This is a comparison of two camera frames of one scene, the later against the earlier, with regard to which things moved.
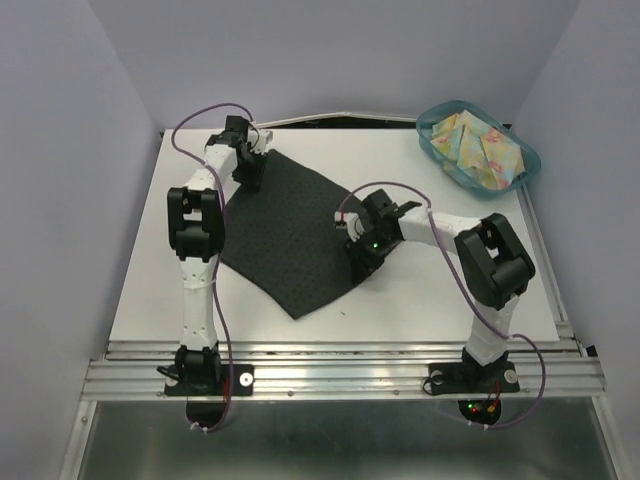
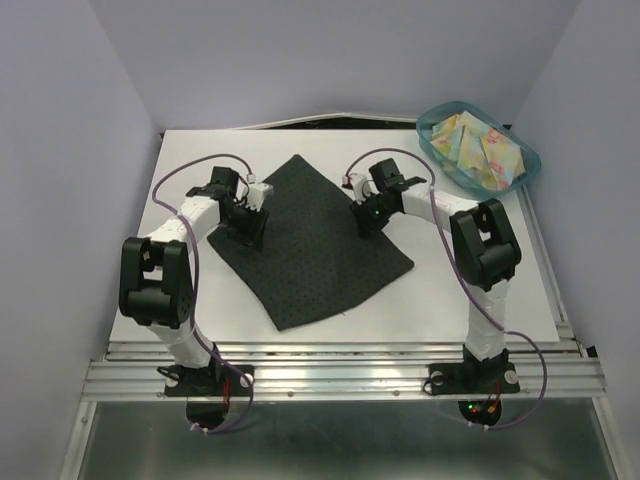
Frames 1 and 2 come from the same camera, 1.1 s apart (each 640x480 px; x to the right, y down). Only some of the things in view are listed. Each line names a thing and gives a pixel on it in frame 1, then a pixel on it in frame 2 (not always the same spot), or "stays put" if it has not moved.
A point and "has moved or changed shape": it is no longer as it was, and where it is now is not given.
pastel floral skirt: [482, 154] stays put
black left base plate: [242, 383] stays put
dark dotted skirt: [283, 238] has moved or changed shape
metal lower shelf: [338, 439] stays put
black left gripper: [255, 179] to [254, 234]
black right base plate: [469, 378] stays put
